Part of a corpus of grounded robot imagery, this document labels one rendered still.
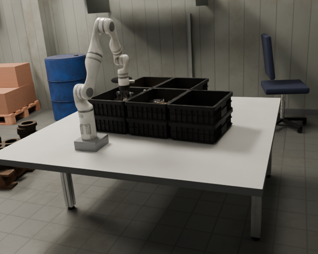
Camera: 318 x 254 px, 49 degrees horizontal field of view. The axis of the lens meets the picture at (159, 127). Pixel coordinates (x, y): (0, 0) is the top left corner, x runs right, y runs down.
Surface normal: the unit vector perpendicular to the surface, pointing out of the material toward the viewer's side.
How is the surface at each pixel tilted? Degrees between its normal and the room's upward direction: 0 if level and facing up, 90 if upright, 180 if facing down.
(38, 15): 90
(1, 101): 90
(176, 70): 90
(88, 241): 0
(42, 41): 90
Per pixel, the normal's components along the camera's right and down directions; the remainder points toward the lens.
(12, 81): -0.22, 0.33
